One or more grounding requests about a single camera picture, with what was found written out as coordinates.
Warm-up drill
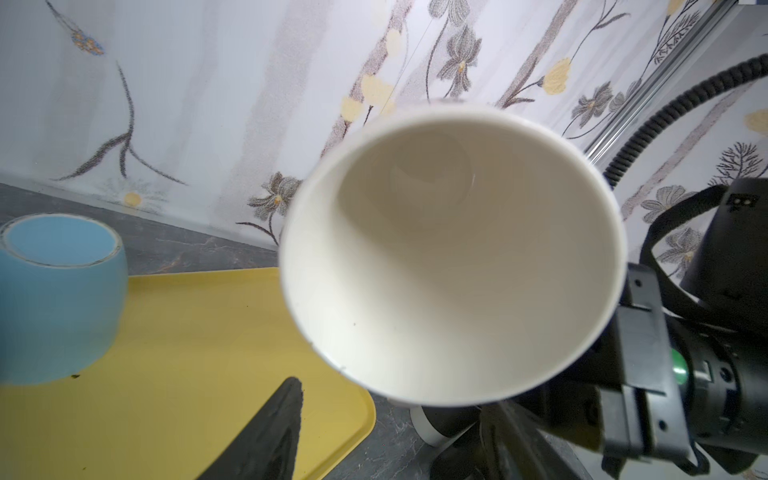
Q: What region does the black and white mug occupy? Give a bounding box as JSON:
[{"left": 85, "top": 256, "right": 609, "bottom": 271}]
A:
[{"left": 410, "top": 406, "right": 480, "bottom": 448}]

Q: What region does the yellow tray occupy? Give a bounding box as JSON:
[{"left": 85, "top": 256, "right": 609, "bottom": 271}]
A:
[{"left": 1, "top": 268, "right": 376, "bottom": 479}]

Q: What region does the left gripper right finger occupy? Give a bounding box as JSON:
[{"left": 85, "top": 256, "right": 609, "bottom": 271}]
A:
[{"left": 479, "top": 402, "right": 591, "bottom": 479}]

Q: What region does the light blue mug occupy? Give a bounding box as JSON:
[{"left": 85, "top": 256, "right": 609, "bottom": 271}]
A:
[{"left": 1, "top": 213, "right": 128, "bottom": 386}]

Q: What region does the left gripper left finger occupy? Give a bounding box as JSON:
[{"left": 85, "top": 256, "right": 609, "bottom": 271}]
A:
[{"left": 200, "top": 377, "right": 303, "bottom": 480}]

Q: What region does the pink mug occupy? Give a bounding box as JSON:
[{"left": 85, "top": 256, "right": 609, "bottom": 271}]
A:
[{"left": 279, "top": 104, "right": 628, "bottom": 407}]

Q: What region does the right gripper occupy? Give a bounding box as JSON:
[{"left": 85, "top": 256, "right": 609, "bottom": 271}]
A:
[{"left": 515, "top": 177, "right": 768, "bottom": 478}]

